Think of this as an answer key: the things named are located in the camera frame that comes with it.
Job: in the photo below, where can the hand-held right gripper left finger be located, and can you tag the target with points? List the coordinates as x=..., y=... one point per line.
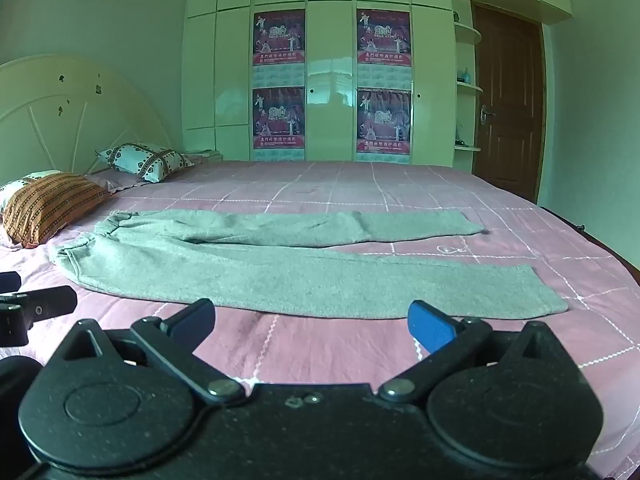
x=196, y=321

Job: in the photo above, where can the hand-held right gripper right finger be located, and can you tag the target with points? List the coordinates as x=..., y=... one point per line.
x=429, y=331

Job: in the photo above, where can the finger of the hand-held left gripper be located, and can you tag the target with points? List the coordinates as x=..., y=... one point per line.
x=7, y=281
x=45, y=301

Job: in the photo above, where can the grey towel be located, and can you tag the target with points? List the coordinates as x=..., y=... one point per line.
x=280, y=272

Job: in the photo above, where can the orange striped pillow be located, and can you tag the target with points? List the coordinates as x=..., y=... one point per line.
x=50, y=207

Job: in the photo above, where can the white printed pillow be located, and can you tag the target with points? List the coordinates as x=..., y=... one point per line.
x=17, y=187

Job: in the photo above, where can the pink pillow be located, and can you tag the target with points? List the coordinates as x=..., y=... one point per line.
x=112, y=180

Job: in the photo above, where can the pink checked bed sheet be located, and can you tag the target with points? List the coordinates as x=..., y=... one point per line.
x=350, y=195

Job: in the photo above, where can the folded green cloth pile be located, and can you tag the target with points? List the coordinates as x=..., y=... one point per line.
x=202, y=155

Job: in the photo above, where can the white patterned pillow brown trim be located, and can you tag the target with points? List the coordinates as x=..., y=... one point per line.
x=145, y=160

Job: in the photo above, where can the cream curved headboard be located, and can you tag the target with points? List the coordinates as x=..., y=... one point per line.
x=65, y=110

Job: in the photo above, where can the brown wooden door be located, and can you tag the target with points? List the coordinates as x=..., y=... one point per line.
x=507, y=105

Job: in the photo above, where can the cream corner shelf unit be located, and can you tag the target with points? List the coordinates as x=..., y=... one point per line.
x=467, y=90

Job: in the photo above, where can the blue bottle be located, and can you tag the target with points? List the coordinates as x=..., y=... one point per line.
x=467, y=75

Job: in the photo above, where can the green wardrobe with posters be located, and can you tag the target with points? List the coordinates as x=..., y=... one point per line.
x=330, y=60

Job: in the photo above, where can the wall poster with calendar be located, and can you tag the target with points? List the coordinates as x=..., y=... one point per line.
x=384, y=40
x=279, y=37
x=384, y=122
x=279, y=117

